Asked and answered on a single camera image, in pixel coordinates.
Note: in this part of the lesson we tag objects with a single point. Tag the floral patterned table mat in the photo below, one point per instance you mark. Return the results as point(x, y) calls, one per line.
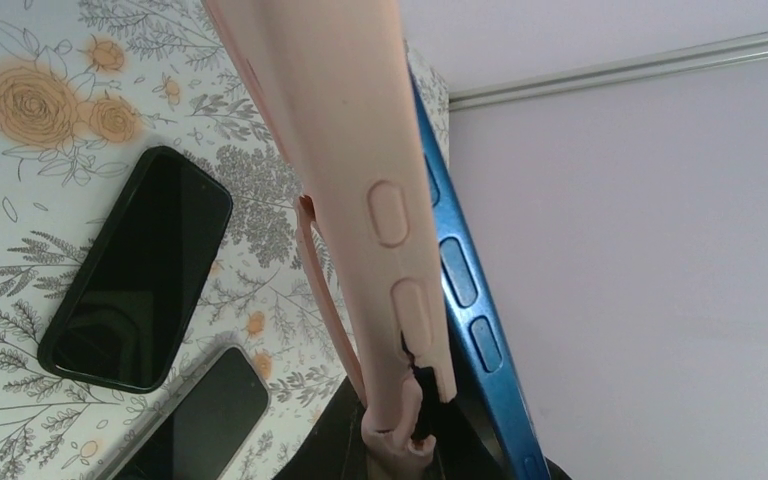
point(85, 88)

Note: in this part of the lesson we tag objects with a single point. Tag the pink phone case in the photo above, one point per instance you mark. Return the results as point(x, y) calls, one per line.
point(332, 83)

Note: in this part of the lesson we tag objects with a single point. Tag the phone in clear case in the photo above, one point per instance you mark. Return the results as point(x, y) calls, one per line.
point(204, 430)

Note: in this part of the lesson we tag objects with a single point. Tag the blue phone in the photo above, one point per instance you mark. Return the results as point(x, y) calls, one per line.
point(486, 432)

